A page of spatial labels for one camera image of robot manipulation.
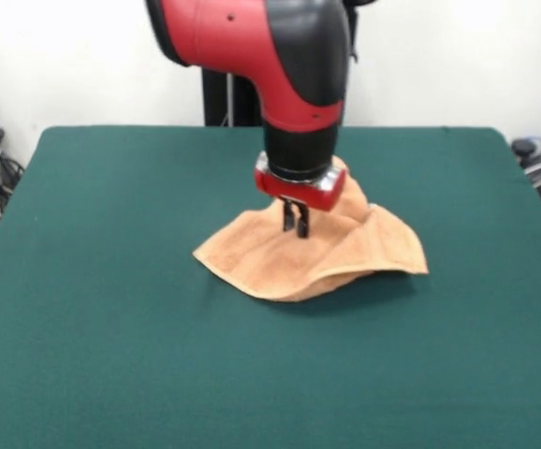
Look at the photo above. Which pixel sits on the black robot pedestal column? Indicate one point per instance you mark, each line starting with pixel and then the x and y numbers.
pixel 214 98

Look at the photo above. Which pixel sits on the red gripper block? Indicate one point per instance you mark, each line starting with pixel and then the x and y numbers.
pixel 308 194

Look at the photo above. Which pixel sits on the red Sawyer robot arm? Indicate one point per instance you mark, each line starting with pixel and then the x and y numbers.
pixel 261 56

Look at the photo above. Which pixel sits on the tan terry towel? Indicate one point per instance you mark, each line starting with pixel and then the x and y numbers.
pixel 345 252

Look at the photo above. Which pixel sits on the dark green table cloth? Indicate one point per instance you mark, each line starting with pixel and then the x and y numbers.
pixel 111 327

